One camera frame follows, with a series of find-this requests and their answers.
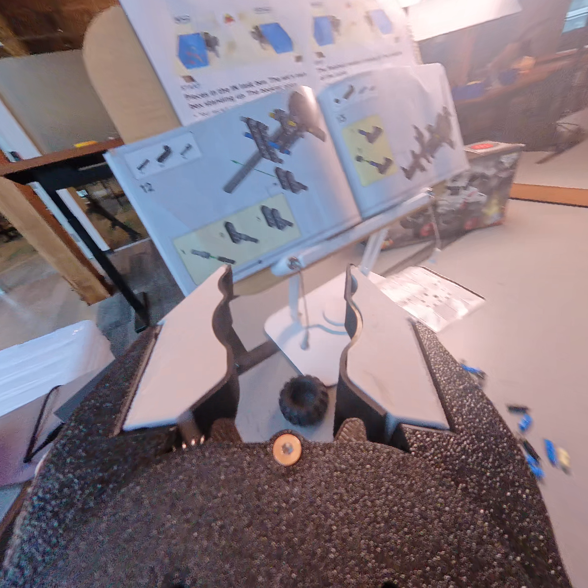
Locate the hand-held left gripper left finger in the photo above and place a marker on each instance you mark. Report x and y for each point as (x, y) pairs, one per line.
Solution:
(175, 377)

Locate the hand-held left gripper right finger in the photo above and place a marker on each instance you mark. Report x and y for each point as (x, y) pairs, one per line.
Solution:
(400, 377)

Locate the building instruction booklet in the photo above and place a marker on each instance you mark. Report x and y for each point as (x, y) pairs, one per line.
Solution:
(202, 211)

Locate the grey desk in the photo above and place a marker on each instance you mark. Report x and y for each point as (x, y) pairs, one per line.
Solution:
(514, 303)

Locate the dark long office desk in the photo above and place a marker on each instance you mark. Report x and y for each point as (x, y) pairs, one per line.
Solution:
(55, 167)

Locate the white printed task sheet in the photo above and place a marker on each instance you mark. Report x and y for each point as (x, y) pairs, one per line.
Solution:
(276, 73)

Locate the white sticker sheet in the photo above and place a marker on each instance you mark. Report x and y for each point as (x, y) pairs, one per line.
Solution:
(432, 294)

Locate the black toy tyre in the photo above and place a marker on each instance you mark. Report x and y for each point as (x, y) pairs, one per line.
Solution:
(303, 400)

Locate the white plastic sheet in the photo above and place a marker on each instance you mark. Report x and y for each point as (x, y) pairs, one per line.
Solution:
(50, 363)

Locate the lone small blue pin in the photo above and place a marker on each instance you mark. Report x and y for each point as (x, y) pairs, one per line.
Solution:
(525, 423)

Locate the small tan pin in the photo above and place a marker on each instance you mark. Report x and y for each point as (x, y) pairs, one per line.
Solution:
(562, 457)

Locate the wooden plank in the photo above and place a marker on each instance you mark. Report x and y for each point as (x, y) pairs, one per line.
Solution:
(46, 234)

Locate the toy truck box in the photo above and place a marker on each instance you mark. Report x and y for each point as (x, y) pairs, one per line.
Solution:
(478, 197)

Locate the cluttered background workbench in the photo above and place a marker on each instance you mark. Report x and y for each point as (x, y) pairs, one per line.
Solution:
(533, 83)

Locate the bright light panel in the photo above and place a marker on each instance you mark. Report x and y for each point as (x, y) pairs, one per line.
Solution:
(459, 14)

